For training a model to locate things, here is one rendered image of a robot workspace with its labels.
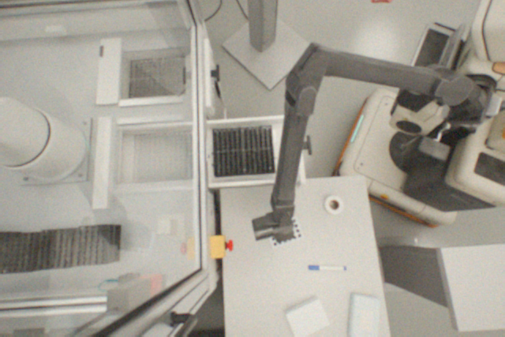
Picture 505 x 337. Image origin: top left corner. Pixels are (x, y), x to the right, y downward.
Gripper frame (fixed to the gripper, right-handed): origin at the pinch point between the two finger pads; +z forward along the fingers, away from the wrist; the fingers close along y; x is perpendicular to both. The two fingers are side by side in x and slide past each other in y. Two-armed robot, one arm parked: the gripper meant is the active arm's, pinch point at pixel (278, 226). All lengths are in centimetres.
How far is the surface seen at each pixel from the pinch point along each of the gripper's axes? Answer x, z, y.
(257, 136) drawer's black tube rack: 1.3, -9.2, -32.9
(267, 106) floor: 24, 80, -79
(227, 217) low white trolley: -17.7, 5.7, -8.7
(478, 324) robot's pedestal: 57, 3, 51
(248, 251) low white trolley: -13.2, 5.7, 5.6
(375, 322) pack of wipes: 22.0, 0.3, 39.5
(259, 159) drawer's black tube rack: -0.7, -9.0, -24.1
